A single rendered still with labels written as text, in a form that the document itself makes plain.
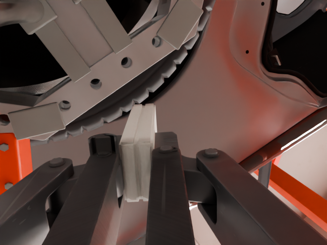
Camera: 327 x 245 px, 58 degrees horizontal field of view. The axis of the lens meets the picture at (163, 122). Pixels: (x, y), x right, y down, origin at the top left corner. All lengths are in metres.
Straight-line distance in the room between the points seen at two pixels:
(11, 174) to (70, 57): 0.16
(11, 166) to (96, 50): 0.17
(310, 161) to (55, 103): 6.36
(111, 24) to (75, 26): 0.04
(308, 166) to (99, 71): 6.35
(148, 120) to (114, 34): 0.21
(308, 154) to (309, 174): 0.46
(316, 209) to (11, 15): 1.98
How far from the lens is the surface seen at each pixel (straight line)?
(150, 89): 0.46
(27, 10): 0.27
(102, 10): 0.35
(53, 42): 0.35
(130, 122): 0.16
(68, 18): 0.36
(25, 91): 0.45
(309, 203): 2.12
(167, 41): 0.37
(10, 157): 0.39
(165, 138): 0.15
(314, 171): 6.76
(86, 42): 0.36
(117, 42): 0.35
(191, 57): 0.90
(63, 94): 0.36
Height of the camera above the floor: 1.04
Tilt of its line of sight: 22 degrees up
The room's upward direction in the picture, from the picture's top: 146 degrees clockwise
